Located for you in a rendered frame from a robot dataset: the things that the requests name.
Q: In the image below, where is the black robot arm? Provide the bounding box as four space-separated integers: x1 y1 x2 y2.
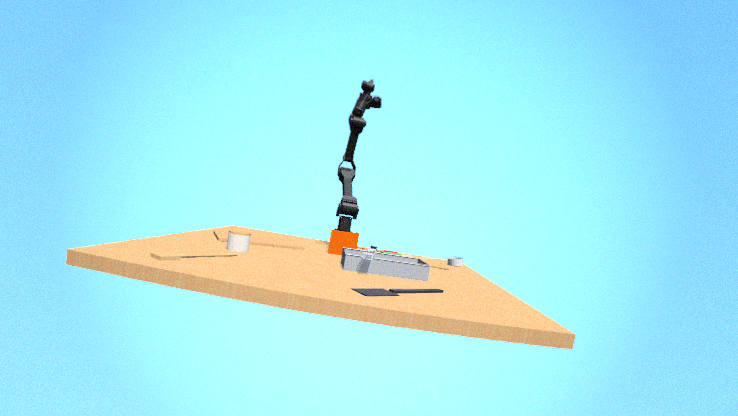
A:
335 96 382 233

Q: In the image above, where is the grey rectangular tin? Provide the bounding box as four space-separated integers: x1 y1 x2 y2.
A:
341 247 431 281

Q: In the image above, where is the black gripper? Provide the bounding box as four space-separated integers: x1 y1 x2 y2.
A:
356 79 375 109

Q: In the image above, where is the grey spatula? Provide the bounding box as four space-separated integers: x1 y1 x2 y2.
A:
350 288 444 297

